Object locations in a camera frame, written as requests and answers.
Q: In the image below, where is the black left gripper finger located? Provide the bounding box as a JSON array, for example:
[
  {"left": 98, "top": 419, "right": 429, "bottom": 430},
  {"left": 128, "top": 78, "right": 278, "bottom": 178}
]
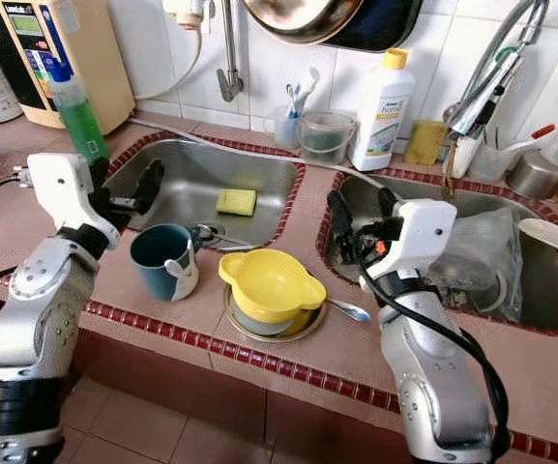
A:
[
  {"left": 135, "top": 158, "right": 165, "bottom": 216},
  {"left": 87, "top": 155, "right": 115, "bottom": 206}
]

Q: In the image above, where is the dark blue mug white handle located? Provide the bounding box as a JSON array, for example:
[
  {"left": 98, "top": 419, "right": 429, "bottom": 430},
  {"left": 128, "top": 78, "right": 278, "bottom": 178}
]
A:
[{"left": 130, "top": 223, "right": 200, "bottom": 301}]

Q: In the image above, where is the yellow plastic bowl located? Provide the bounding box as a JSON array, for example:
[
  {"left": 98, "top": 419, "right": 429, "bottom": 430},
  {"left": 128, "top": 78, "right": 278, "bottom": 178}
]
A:
[{"left": 218, "top": 248, "right": 328, "bottom": 324}]

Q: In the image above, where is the green white brush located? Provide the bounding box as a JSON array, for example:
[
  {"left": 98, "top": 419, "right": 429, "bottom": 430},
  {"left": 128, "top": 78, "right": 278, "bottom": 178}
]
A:
[{"left": 220, "top": 240, "right": 265, "bottom": 252}]

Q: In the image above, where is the stainless steel bowl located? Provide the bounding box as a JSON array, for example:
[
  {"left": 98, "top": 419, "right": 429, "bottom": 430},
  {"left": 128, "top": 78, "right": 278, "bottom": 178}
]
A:
[{"left": 223, "top": 285, "right": 326, "bottom": 342}]

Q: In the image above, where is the small white bowl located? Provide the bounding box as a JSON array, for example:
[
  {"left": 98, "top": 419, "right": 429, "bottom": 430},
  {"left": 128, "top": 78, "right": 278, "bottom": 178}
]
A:
[{"left": 232, "top": 302, "right": 294, "bottom": 335}]

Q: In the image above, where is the green dish soap bottle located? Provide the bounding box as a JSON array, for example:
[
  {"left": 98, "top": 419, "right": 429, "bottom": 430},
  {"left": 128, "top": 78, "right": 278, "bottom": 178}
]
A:
[{"left": 46, "top": 58, "right": 110, "bottom": 165}]

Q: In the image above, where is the mustard yellow sponge cloth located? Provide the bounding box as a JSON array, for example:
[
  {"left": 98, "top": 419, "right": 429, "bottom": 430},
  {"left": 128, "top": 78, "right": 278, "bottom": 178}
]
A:
[{"left": 404, "top": 119, "right": 449, "bottom": 165}]

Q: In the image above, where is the small steel sink basin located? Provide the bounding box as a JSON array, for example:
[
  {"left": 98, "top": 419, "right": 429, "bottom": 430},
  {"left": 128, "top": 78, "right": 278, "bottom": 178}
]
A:
[{"left": 109, "top": 138, "right": 304, "bottom": 247}]

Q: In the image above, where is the bright yellow sponge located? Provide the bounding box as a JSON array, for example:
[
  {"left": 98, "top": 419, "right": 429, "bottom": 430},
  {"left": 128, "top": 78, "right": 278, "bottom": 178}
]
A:
[{"left": 216, "top": 188, "right": 258, "bottom": 217}]

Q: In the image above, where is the white detergent bottle yellow cap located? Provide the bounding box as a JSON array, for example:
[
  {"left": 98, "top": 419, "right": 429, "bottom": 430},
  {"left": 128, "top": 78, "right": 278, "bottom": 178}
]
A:
[{"left": 349, "top": 48, "right": 415, "bottom": 173}]

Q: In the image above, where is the clear plastic pail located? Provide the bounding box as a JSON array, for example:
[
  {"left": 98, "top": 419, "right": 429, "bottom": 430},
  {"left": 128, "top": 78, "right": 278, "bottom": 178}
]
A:
[{"left": 298, "top": 109, "right": 357, "bottom": 165}]

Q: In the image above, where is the clear crumpled plastic bag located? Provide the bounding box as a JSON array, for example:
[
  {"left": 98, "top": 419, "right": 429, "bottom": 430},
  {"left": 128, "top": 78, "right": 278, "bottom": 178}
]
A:
[{"left": 428, "top": 205, "right": 526, "bottom": 320}]

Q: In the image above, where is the clear plastic cup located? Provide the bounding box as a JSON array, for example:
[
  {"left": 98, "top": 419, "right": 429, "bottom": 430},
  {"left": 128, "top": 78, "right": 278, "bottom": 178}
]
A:
[{"left": 472, "top": 135, "right": 512, "bottom": 183}]

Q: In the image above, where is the translucent toothbrush cup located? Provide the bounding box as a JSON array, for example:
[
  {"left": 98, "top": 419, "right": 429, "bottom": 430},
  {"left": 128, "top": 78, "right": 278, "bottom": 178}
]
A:
[{"left": 267, "top": 104, "right": 304, "bottom": 149}]

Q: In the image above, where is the beige water ionizer appliance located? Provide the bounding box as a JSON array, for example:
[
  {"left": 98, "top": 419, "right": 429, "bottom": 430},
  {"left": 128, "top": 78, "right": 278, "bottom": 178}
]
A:
[{"left": 0, "top": 0, "right": 136, "bottom": 131}]

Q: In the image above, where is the white toothbrush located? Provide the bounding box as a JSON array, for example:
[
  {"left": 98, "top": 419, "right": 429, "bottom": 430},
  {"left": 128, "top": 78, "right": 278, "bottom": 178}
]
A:
[{"left": 286, "top": 66, "right": 323, "bottom": 119}]

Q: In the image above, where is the chrome flexible sink faucet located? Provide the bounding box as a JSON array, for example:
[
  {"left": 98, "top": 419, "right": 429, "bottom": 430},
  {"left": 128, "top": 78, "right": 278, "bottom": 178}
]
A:
[{"left": 443, "top": 0, "right": 550, "bottom": 194}]

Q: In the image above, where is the stainless steel cup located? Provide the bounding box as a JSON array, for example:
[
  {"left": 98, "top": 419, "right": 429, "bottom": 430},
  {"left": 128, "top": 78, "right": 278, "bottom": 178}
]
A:
[{"left": 506, "top": 150, "right": 558, "bottom": 199}]

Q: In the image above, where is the hanging black pan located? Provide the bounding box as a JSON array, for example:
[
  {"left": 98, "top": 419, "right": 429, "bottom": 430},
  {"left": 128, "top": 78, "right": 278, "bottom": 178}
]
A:
[{"left": 337, "top": 0, "right": 425, "bottom": 51}]

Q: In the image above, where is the large steel sink basin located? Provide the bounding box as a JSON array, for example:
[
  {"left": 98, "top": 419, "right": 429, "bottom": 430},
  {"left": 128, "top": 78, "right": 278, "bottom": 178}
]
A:
[{"left": 327, "top": 172, "right": 558, "bottom": 330}]

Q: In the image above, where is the hanging steel wok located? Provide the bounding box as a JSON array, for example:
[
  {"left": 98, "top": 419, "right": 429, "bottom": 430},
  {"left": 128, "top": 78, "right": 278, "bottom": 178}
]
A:
[{"left": 242, "top": 0, "right": 367, "bottom": 44}]

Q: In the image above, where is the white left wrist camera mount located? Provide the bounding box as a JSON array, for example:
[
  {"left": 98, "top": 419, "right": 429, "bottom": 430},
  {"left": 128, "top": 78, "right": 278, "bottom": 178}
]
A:
[{"left": 24, "top": 152, "right": 110, "bottom": 233}]

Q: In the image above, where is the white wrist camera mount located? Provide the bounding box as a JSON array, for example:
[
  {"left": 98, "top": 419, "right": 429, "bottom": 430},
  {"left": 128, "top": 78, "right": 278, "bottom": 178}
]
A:
[
  {"left": 24, "top": 152, "right": 110, "bottom": 233},
  {"left": 361, "top": 198, "right": 458, "bottom": 291}
]

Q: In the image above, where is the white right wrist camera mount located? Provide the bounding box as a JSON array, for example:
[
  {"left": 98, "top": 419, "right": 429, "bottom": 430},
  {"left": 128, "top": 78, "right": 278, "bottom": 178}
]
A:
[{"left": 361, "top": 198, "right": 458, "bottom": 291}]

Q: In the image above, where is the chrome wall tap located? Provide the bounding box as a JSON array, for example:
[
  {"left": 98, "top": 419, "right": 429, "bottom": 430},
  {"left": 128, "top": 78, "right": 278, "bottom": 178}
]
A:
[{"left": 216, "top": 0, "right": 244, "bottom": 102}]

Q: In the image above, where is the white wall cord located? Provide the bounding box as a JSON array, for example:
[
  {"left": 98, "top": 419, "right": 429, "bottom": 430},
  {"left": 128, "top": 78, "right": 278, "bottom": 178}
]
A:
[{"left": 133, "top": 0, "right": 212, "bottom": 102}]

